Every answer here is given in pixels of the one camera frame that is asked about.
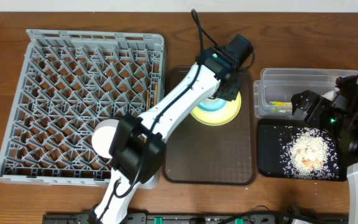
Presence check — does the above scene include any white upturned cup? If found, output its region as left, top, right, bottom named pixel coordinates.
left=206, top=98, right=219, bottom=103

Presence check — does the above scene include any spilled rice food waste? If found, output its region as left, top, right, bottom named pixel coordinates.
left=265, top=124, right=341, bottom=180

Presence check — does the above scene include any black plastic waste tray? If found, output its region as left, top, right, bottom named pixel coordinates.
left=256, top=118, right=350, bottom=182

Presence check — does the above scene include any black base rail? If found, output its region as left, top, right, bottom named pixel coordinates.
left=42, top=211, right=351, bottom=224

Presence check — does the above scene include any light blue saucer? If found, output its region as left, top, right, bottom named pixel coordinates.
left=198, top=98, right=227, bottom=112

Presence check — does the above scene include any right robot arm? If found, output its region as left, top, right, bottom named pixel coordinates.
left=291, top=81, right=358, bottom=223

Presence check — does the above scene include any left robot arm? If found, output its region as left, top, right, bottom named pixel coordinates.
left=91, top=47, right=253, bottom=223

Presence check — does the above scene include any white tissue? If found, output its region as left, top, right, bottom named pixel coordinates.
left=323, top=90, right=337, bottom=101

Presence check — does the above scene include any clear plastic bin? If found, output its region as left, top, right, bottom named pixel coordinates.
left=254, top=68, right=358, bottom=119

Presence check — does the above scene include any green snack wrapper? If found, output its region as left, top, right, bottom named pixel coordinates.
left=269, top=101, right=292, bottom=107

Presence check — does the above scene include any yellow-green plate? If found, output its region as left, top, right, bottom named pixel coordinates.
left=190, top=93, right=241, bottom=126

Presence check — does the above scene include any grey plastic dish rack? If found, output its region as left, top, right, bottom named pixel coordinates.
left=0, top=29, right=166, bottom=187

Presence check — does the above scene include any brown plastic serving tray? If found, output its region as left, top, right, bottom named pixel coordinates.
left=161, top=72, right=255, bottom=185

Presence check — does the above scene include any wooden chopstick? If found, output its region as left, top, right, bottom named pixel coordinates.
left=153, top=84, right=158, bottom=106
left=145, top=90, right=150, bottom=111

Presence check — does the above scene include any white bowl with food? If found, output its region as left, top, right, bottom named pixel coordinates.
left=91, top=119, right=119, bottom=159

